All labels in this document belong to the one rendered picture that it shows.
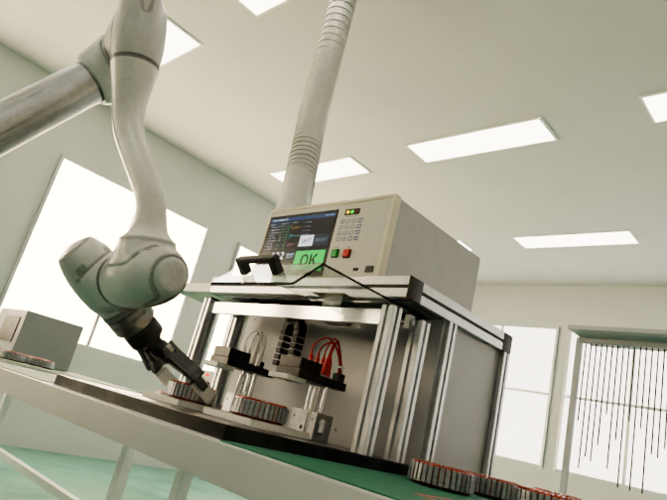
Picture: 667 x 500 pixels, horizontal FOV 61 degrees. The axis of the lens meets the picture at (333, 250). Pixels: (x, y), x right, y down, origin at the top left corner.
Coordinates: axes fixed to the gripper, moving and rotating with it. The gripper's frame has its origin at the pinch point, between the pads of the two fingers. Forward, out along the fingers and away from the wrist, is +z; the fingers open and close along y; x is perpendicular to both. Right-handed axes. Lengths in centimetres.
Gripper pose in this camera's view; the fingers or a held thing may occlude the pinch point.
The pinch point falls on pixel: (191, 391)
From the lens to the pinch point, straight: 135.1
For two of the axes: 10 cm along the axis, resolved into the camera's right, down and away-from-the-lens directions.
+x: 5.3, -6.2, 5.9
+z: 4.4, 7.9, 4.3
